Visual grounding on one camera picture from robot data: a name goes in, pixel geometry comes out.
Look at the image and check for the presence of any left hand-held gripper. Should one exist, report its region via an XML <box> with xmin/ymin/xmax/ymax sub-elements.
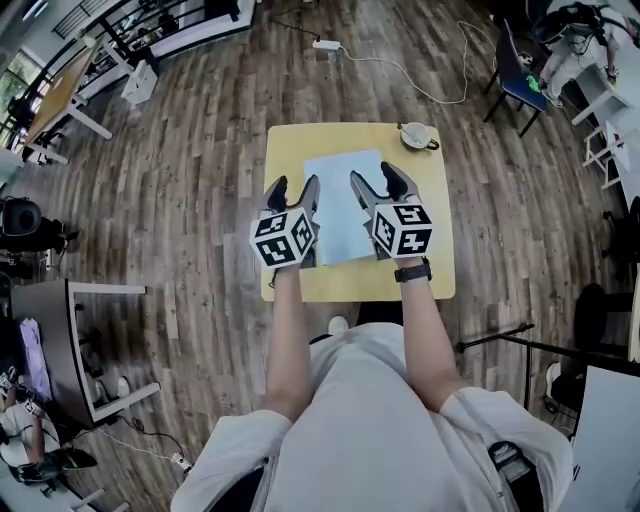
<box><xmin>249</xmin><ymin>173</ymin><xmax>322</xmax><ymax>271</ymax></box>

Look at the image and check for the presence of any person's right forearm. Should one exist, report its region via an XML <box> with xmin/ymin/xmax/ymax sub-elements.
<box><xmin>396</xmin><ymin>256</ymin><xmax>472</xmax><ymax>415</ymax></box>

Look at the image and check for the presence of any person's left forearm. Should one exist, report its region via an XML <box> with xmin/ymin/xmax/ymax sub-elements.
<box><xmin>263</xmin><ymin>266</ymin><xmax>315</xmax><ymax>427</ymax></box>

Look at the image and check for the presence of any purple cloth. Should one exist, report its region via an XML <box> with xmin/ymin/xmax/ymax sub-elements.
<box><xmin>18</xmin><ymin>318</ymin><xmax>55</xmax><ymax>402</ymax></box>

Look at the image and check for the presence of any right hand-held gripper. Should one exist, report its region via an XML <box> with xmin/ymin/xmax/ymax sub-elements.
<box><xmin>349</xmin><ymin>160</ymin><xmax>434</xmax><ymax>262</ymax></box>

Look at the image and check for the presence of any white side table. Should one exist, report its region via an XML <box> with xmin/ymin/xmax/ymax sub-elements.
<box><xmin>581</xmin><ymin>118</ymin><xmax>633</xmax><ymax>191</ymax></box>

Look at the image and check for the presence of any light wooden desk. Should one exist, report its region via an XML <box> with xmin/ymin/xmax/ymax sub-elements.
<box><xmin>21</xmin><ymin>36</ymin><xmax>115</xmax><ymax>167</ymax></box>

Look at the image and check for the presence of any white floor cable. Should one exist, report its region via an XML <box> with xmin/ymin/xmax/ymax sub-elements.
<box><xmin>338</xmin><ymin>19</ymin><xmax>502</xmax><ymax>107</ymax></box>

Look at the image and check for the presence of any black shoulder strap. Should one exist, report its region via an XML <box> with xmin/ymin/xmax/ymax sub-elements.
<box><xmin>487</xmin><ymin>439</ymin><xmax>545</xmax><ymax>512</ymax></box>

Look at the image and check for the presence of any yellow wooden table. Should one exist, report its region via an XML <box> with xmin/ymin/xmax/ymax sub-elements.
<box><xmin>260</xmin><ymin>121</ymin><xmax>457</xmax><ymax>304</ymax></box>

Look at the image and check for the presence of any green toy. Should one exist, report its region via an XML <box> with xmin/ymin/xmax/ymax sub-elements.
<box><xmin>518</xmin><ymin>51</ymin><xmax>547</xmax><ymax>95</ymax></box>

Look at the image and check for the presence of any white cup with saucer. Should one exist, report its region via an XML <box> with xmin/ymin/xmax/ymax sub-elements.
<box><xmin>398</xmin><ymin>121</ymin><xmax>441</xmax><ymax>152</ymax></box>

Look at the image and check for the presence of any black metal railing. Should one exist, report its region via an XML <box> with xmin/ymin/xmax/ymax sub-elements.
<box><xmin>49</xmin><ymin>0</ymin><xmax>256</xmax><ymax>66</ymax></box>

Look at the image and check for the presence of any person's white shirt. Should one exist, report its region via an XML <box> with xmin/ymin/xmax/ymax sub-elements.
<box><xmin>170</xmin><ymin>321</ymin><xmax>574</xmax><ymax>512</ymax></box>

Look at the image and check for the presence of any black office chair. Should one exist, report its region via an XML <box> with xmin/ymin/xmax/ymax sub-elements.
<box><xmin>598</xmin><ymin>196</ymin><xmax>640</xmax><ymax>272</ymax></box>

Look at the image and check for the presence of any blue chair with black legs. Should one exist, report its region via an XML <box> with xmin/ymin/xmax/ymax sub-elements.
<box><xmin>482</xmin><ymin>18</ymin><xmax>550</xmax><ymax>140</ymax></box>

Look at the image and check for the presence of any black stand pole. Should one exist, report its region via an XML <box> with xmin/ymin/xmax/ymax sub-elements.
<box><xmin>455</xmin><ymin>323</ymin><xmax>632</xmax><ymax>412</ymax></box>

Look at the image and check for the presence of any dark desk with white frame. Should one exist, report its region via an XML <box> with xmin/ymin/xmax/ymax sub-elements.
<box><xmin>8</xmin><ymin>279</ymin><xmax>162</xmax><ymax>430</ymax></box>

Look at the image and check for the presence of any black wrist watch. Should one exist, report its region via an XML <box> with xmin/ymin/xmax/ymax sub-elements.
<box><xmin>393</xmin><ymin>261</ymin><xmax>434</xmax><ymax>284</ymax></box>

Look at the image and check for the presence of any white box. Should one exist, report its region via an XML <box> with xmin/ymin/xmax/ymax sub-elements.
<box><xmin>120</xmin><ymin>58</ymin><xmax>161</xmax><ymax>107</ymax></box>

